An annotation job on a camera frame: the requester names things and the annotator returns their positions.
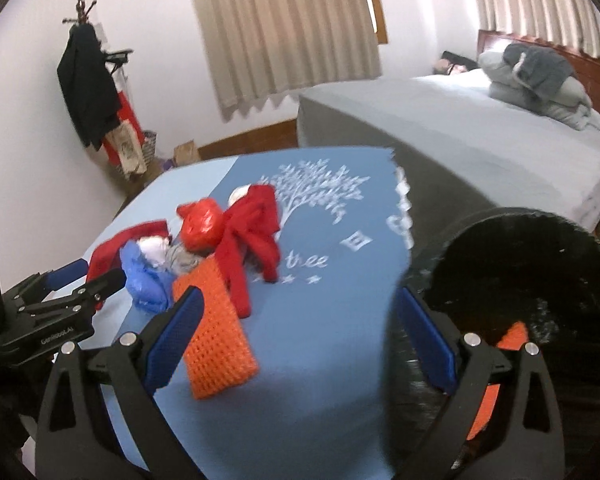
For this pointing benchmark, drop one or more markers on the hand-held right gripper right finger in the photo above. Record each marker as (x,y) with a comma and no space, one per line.
(425,340)

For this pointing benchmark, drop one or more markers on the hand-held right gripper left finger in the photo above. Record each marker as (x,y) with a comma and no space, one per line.
(177,340)

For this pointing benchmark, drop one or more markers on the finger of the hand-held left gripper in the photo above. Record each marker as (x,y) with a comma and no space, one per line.
(67,272)
(100,287)

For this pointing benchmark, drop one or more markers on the orange knit cloth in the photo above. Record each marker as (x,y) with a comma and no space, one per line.
(220,350)

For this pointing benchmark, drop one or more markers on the red knit cloth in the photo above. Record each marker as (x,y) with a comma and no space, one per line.
(250,230)

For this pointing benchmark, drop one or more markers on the blue plastic bag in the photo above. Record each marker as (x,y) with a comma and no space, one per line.
(145,280)

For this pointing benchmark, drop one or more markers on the white crumpled paper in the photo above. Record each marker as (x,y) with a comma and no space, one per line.
(152,247)

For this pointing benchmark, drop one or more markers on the grey cloth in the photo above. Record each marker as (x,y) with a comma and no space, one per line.
(182,260)

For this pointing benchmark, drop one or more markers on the red plastic bag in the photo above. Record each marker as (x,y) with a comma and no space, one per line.
(200,227)

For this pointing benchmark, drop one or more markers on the blue printed blanket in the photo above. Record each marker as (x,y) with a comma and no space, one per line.
(305,360)

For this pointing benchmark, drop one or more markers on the beige tote bag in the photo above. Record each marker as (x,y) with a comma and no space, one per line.
(129,147)

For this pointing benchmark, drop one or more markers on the purple item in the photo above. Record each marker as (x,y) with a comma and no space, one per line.
(168,164)

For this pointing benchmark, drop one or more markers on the striped basket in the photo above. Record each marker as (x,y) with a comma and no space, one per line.
(150,145)

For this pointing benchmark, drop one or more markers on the white rolled sock ball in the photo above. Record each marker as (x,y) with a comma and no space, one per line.
(238,194)

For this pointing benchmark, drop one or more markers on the brown paper bag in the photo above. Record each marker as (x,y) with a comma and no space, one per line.
(186,154)

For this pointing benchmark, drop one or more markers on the red garment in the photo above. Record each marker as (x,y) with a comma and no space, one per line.
(127,110)

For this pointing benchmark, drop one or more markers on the black coat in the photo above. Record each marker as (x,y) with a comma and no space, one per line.
(87,90)

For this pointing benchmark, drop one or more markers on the bed with grey sheet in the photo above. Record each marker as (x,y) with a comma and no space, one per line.
(455,135)

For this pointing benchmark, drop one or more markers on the wooden coat rack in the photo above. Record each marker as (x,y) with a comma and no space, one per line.
(82,7)

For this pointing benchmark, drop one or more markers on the light grey folded quilt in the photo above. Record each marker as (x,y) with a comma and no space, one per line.
(505,80)

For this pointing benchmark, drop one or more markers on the pink bundle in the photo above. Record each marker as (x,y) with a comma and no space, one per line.
(447,66)

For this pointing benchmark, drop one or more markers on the black pillow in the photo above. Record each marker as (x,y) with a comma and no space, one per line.
(460,57)

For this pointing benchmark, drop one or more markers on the dark grey blanket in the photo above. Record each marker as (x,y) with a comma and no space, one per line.
(545,67)

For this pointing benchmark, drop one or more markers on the wide beige curtain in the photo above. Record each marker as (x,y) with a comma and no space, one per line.
(280,25)

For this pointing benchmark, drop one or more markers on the wooden window frame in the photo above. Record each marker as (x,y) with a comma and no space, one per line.
(377,5)

